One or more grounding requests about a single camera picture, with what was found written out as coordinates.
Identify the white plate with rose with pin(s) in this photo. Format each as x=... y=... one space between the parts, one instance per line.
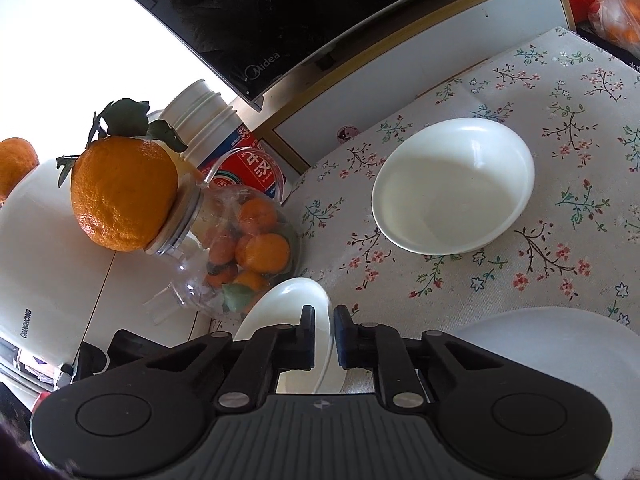
x=587 y=349

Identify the white cabinet with wood trim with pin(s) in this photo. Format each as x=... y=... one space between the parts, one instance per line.
x=386 y=65

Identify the black induction cooker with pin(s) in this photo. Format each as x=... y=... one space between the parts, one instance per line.
x=252 y=44

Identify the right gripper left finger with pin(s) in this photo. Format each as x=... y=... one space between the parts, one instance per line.
x=255 y=365

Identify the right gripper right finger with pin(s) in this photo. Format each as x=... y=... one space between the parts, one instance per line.
x=380 y=349

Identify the large orange with leaves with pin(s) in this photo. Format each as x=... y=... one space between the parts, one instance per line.
x=124 y=183

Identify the stack of paper cups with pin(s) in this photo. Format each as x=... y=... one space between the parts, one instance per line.
x=194 y=111

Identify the plastic bag of oranges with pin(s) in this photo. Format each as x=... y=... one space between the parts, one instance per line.
x=617 y=21

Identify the floral tablecloth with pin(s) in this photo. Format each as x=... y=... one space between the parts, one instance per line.
x=575 y=245

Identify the white Changhong rice cooker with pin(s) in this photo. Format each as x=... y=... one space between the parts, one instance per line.
x=59 y=290

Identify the clear jar of tangerines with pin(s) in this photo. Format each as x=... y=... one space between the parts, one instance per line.
x=226 y=248

